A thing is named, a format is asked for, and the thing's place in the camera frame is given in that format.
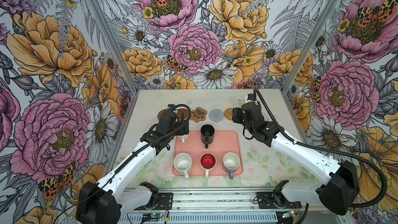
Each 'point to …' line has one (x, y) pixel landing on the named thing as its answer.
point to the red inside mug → (208, 162)
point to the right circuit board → (288, 214)
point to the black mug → (207, 135)
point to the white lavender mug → (231, 162)
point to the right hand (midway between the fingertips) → (236, 114)
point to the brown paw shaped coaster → (198, 114)
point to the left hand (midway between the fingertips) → (179, 127)
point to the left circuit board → (152, 216)
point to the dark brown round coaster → (185, 114)
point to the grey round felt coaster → (216, 115)
